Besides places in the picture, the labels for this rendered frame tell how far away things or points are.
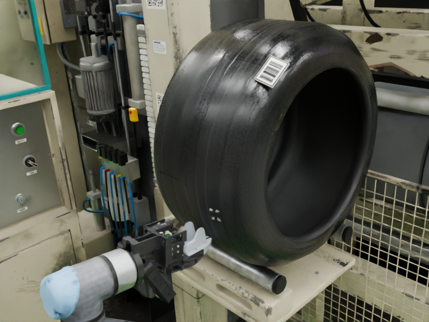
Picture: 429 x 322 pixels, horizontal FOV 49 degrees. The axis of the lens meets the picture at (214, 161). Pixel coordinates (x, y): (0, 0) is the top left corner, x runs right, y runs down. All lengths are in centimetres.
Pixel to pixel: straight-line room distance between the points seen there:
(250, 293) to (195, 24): 66
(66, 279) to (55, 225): 68
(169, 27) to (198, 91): 29
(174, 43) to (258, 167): 44
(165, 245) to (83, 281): 16
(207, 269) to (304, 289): 25
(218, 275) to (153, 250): 32
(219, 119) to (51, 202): 77
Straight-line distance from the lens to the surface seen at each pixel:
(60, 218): 149
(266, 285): 109
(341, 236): 128
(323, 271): 131
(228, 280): 117
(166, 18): 119
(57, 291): 81
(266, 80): 87
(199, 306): 153
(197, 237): 96
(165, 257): 90
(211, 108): 89
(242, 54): 93
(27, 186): 146
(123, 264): 86
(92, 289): 83
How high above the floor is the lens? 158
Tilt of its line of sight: 23 degrees down
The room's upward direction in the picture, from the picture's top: 3 degrees counter-clockwise
